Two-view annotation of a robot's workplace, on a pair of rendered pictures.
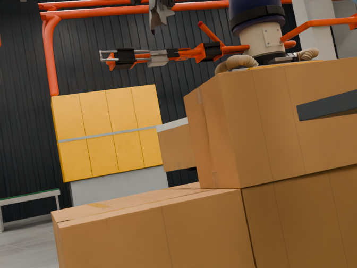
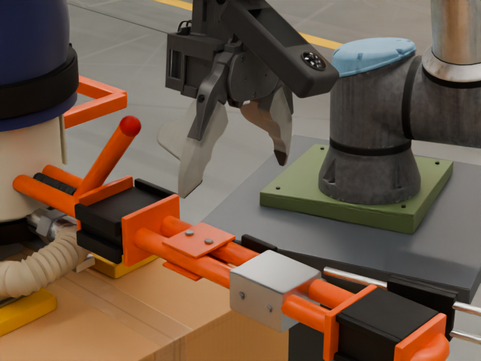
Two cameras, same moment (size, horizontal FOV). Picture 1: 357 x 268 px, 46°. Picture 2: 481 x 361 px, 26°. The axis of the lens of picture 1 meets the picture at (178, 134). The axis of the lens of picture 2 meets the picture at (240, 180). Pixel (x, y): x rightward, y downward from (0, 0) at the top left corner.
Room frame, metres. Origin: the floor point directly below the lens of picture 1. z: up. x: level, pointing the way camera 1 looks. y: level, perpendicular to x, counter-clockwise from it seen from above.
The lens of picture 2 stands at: (2.03, 0.81, 1.60)
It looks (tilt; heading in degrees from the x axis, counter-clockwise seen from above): 25 degrees down; 242
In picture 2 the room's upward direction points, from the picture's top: straight up
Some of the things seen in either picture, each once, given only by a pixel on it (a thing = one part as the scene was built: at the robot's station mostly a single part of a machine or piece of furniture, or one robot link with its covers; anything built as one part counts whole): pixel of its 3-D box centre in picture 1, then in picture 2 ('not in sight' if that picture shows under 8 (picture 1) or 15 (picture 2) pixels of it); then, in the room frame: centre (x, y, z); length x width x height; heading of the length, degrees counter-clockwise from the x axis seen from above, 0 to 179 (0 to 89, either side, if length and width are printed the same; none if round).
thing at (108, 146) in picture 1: (112, 150); not in sight; (9.22, 1.49, 1.24); 2.22 x 0.91 x 2.48; 108
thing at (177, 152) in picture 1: (200, 142); not in sight; (3.71, -0.18, 0.82); 0.60 x 0.40 x 0.40; 132
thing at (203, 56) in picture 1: (208, 52); (128, 219); (1.65, -0.17, 1.07); 0.10 x 0.08 x 0.06; 20
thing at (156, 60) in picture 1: (157, 58); (275, 289); (1.57, 0.03, 1.07); 0.07 x 0.07 x 0.04; 20
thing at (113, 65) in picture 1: (121, 60); (384, 337); (1.53, 0.16, 1.07); 0.08 x 0.07 x 0.05; 110
